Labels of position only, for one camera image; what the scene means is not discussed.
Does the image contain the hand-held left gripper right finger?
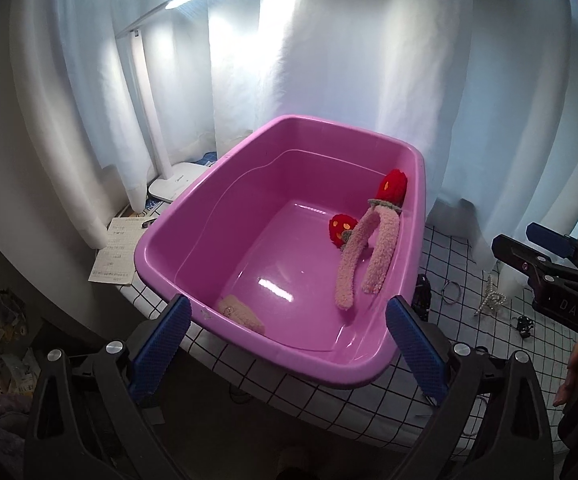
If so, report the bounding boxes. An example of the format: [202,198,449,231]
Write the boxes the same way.
[385,295,552,480]

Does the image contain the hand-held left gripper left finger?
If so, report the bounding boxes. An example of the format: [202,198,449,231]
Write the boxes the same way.
[23,294,193,480]

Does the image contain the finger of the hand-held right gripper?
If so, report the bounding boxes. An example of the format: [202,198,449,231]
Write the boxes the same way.
[492,234,555,286]
[526,222,578,273]

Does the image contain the black wrist watch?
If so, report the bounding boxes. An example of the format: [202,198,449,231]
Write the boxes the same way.
[411,274,432,322]

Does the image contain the pearl hair clip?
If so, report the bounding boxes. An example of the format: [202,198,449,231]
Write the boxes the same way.
[474,275,512,317]

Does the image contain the pink plastic basin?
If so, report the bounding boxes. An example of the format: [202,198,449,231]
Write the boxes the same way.
[134,114,430,390]

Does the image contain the black grid white tablecloth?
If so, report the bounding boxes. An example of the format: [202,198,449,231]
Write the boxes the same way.
[119,225,578,456]

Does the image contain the beige fuzzy hair clip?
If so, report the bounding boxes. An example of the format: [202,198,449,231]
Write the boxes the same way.
[217,295,266,336]

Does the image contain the handwritten paper sheets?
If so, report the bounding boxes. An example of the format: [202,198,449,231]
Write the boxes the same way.
[89,217,145,286]

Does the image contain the pile of printed packets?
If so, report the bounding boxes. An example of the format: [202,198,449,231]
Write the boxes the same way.
[0,287,42,396]

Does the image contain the white desk lamp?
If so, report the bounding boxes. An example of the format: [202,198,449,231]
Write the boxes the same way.
[114,0,297,206]

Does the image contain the white curtain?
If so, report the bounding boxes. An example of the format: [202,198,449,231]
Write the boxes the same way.
[0,0,578,306]

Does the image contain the pink plush strawberry strap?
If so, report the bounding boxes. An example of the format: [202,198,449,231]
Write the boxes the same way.
[329,212,377,311]
[361,168,410,295]

